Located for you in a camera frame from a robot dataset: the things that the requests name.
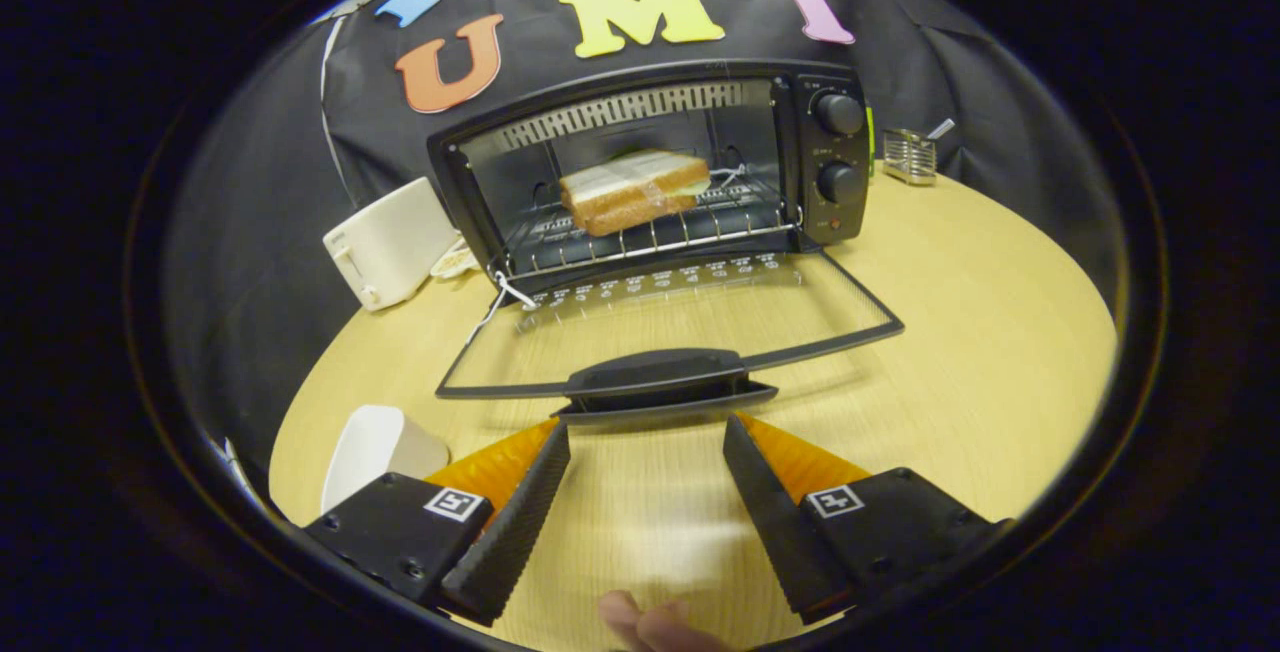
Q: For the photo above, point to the clear utensil holder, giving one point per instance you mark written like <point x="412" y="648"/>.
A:
<point x="910" y="160"/>

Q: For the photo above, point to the metal spoon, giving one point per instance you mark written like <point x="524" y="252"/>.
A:
<point x="942" y="127"/>

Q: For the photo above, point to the lettuce sandwich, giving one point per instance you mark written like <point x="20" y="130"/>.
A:
<point x="630" y="197"/>

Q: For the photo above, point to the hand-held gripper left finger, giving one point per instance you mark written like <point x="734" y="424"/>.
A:
<point x="515" y="532"/>

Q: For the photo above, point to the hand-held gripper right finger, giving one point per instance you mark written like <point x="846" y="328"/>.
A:
<point x="775" y="532"/>

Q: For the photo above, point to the white plate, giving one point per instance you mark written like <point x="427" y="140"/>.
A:
<point x="375" y="447"/>

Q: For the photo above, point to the green label plastic bottle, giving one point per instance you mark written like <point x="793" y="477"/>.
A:
<point x="870" y="142"/>

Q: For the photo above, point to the small snack dish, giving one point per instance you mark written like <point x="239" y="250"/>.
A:
<point x="455" y="260"/>

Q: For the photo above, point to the black toaster oven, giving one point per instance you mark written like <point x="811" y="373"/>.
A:
<point x="660" y="372"/>

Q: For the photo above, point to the white bread toaster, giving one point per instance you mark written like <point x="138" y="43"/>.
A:
<point x="395" y="242"/>

